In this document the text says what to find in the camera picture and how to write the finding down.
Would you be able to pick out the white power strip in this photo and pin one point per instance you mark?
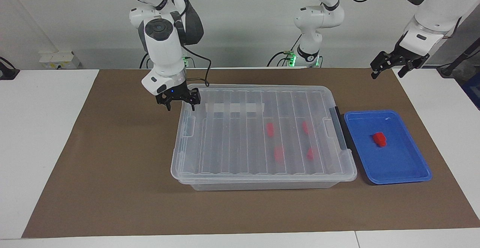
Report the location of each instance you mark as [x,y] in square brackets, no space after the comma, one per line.
[60,60]

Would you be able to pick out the clear plastic lidded bin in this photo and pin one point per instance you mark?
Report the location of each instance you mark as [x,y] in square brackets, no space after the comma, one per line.
[258,135]

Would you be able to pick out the red block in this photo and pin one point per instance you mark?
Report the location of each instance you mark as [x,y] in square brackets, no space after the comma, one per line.
[278,153]
[270,128]
[310,152]
[305,127]
[379,139]

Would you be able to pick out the clear plastic storage box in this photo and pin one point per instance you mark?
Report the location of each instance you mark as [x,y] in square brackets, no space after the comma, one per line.
[262,186]

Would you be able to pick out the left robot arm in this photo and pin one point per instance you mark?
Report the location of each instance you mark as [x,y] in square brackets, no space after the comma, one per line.
[318,15]

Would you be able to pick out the black stand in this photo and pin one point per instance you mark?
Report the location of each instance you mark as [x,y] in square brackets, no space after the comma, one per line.
[8,71]
[459,58]

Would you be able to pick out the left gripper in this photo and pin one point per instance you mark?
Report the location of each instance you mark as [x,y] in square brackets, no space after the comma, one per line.
[410,54]

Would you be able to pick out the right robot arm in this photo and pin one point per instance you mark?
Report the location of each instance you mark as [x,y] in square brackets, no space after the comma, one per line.
[163,53]

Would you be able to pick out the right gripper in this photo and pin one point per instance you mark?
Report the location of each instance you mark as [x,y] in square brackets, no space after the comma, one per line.
[176,93]

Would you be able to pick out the blue plastic tray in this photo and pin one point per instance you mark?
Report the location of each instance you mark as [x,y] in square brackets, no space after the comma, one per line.
[390,158]

